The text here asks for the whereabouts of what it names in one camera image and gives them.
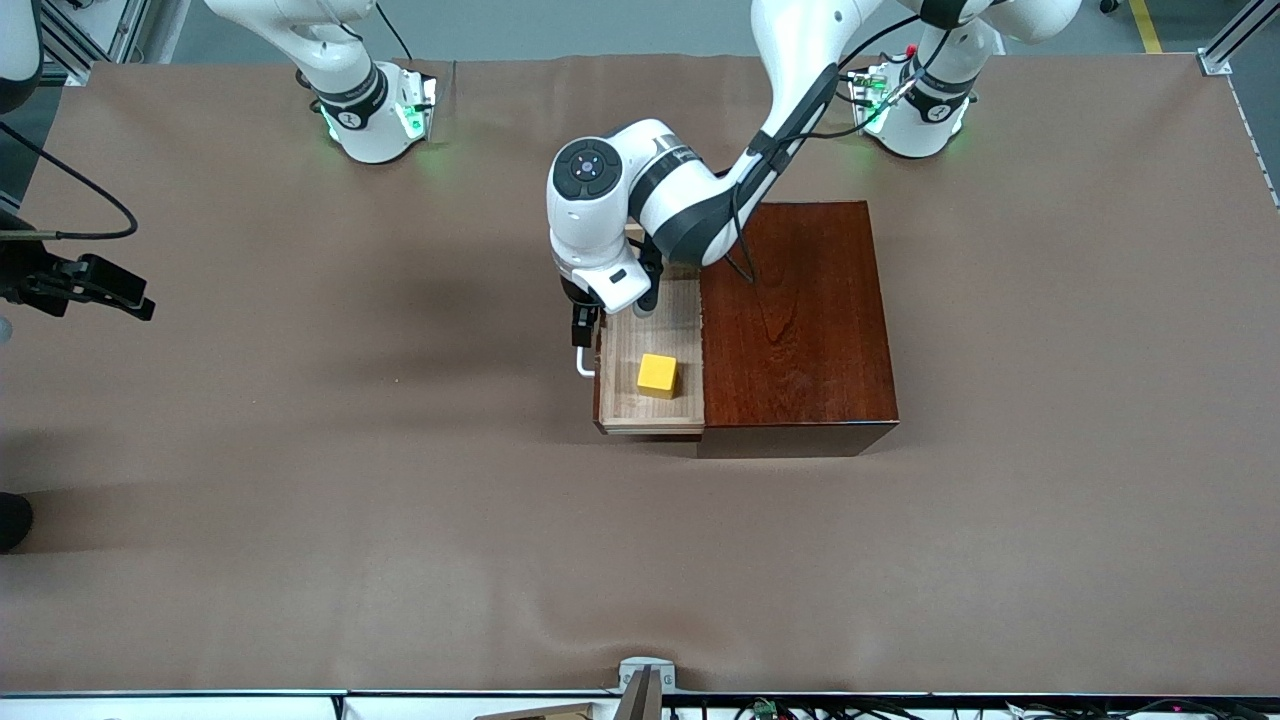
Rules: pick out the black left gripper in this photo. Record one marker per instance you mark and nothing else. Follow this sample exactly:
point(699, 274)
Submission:
point(577, 298)

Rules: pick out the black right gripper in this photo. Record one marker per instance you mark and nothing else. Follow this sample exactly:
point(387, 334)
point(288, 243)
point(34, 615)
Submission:
point(28, 272)

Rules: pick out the yellow block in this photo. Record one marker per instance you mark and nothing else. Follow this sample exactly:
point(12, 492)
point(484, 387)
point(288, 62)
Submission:
point(657, 372)

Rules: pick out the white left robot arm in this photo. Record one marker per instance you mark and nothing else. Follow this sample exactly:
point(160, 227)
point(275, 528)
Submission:
point(590, 230)

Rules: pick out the dark wooden drawer cabinet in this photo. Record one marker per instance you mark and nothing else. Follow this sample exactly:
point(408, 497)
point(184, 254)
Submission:
point(800, 330)

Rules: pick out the black round object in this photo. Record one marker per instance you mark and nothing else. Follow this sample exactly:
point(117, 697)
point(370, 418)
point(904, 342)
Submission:
point(13, 521)

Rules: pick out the brown table cover sheet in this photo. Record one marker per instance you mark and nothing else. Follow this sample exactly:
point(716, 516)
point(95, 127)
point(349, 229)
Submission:
point(400, 600)

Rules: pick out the brown cardboard piece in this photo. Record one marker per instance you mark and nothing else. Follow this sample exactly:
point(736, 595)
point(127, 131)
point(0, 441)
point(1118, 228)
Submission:
point(550, 713)

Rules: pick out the yellow floor tape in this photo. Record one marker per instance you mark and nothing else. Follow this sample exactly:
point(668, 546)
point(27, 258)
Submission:
point(1146, 25)

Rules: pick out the slanted aluminium frame profile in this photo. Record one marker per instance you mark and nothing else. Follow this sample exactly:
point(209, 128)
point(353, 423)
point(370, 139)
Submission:
point(68, 50)

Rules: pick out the upright aluminium frame profile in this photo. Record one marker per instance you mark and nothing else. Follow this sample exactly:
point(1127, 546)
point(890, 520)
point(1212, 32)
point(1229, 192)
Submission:
point(128, 30)

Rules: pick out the metal clamp bracket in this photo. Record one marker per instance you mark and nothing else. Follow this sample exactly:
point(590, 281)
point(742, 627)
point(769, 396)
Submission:
point(648, 668)

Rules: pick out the aluminium frame profile with bracket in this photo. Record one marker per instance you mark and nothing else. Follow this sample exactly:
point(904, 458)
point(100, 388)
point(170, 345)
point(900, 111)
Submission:
point(1235, 35)

